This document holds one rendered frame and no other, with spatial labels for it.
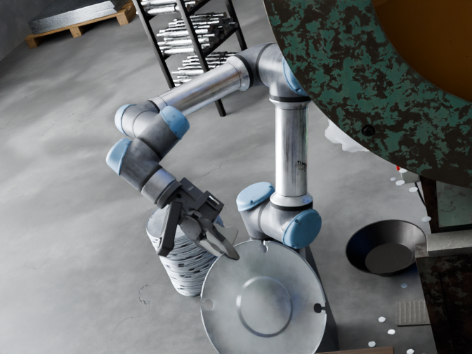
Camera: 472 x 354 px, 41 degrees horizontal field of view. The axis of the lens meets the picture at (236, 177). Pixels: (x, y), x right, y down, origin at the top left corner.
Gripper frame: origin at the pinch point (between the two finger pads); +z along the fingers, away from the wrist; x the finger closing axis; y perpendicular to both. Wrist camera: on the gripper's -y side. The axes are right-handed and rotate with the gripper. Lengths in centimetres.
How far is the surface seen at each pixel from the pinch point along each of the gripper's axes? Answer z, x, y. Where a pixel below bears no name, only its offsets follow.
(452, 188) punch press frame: 31, -7, 53
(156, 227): -31, 104, 49
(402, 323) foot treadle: 52, 41, 45
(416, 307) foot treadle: 53, 40, 52
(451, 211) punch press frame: 33, -9, 44
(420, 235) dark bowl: 48, 60, 95
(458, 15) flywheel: 3, -63, 24
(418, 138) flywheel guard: 12, -47, 13
